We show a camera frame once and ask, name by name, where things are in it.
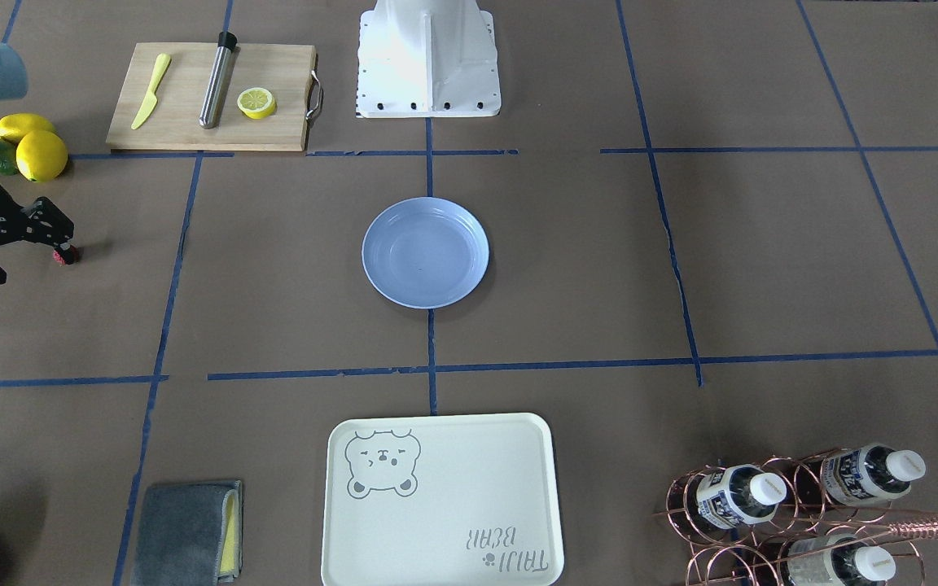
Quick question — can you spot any yellow toy knife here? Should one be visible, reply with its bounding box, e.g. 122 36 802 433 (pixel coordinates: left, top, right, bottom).
130 53 172 130

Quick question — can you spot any dark drink bottle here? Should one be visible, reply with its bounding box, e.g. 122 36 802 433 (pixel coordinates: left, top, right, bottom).
779 533 897 585
819 443 927 507
686 465 789 531

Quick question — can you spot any grey yellow cloth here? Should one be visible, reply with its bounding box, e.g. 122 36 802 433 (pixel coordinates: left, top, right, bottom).
130 479 244 585

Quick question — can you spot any yellow lemon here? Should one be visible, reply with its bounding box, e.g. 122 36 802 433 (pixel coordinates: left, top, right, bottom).
0 112 56 145
16 129 68 182

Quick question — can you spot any steel rod black cap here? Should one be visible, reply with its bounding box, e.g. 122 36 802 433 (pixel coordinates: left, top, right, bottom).
198 31 237 129

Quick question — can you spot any blue plate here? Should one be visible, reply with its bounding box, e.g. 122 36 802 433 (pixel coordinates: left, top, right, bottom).
361 197 491 310

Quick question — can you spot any copper wire bottle rack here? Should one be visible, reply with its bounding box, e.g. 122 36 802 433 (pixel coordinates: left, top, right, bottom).
656 448 938 585

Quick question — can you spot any cream bear tray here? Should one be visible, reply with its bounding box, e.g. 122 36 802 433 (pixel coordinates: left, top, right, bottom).
321 413 565 585

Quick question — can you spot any wooden cutting board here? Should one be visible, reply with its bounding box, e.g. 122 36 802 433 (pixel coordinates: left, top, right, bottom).
105 42 324 153

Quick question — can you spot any lemon half slice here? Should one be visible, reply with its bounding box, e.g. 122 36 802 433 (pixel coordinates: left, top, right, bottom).
237 88 277 120

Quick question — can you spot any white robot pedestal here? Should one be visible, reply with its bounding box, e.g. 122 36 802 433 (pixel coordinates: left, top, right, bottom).
355 1 502 119

